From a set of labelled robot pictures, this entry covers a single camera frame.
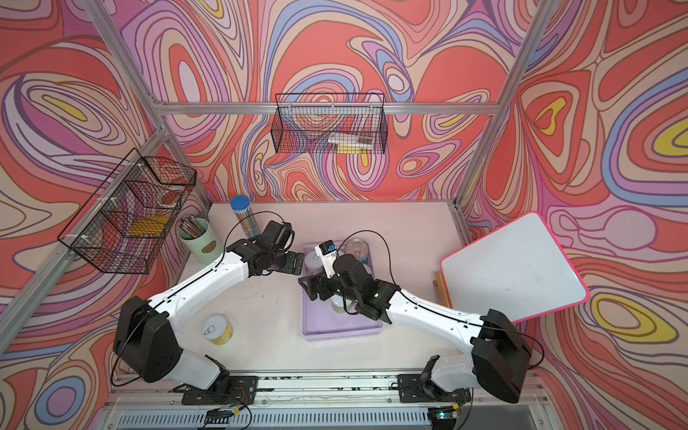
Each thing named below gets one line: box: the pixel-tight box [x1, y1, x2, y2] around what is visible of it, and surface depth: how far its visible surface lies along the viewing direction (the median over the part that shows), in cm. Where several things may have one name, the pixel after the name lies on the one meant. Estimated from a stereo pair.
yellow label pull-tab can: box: [201, 314, 234, 346], surface depth 81 cm
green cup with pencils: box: [178, 214, 225, 266], surface depth 94 cm
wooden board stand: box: [435, 272, 451, 301], surface depth 90 cm
